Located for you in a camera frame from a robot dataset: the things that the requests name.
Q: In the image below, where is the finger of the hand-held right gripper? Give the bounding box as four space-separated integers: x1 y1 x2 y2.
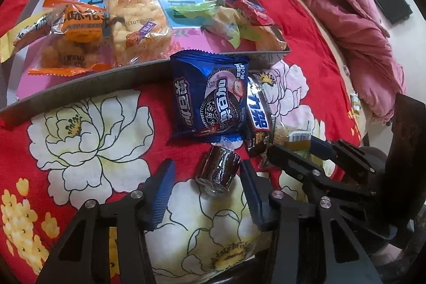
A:
309 137 387 192
266 143 377 199

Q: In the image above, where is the clear golden snack packet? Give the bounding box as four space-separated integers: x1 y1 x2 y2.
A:
260 121 313 169

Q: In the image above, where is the clear rice cracker packet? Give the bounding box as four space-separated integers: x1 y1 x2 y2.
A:
105 0 174 67

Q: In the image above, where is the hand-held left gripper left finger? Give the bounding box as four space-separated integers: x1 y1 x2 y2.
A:
35 158 176 284

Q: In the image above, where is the grey cardboard box pink bottom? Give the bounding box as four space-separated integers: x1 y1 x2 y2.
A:
0 0 293 130

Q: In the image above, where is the blue cookie packet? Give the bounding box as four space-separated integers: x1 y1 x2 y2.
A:
170 50 251 150

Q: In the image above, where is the red floral blanket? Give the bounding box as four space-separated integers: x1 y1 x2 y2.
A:
0 0 363 284

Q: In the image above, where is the brown chocolate bar packet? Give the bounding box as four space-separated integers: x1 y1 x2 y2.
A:
244 73 283 157

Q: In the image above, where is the red snack packet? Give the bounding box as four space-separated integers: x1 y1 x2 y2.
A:
211 0 274 26

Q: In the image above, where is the green pastry packet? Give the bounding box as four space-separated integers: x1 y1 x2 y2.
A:
170 1 243 50

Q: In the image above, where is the yellow snack packet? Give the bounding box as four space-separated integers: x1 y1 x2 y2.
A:
0 13 54 63

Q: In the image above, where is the beige cat print snack packet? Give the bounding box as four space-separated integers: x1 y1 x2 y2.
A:
255 23 287 52

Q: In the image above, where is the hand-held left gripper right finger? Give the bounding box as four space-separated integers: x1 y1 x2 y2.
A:
240 159 383 284

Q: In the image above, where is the orange snack packet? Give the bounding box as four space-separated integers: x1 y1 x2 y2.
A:
28 0 112 76

